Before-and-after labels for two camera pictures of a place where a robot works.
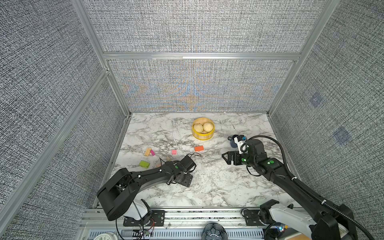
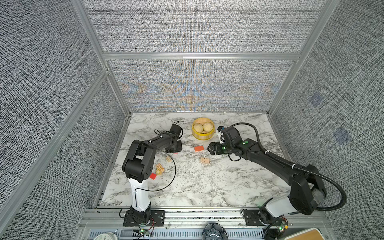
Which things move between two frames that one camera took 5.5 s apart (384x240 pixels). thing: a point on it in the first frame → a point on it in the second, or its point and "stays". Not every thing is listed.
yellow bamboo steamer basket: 203,128 stays
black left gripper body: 186,179 → 178,148
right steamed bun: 208,126 stays
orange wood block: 198,148 stays
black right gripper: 235,153 → 212,148
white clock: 107,236 stays
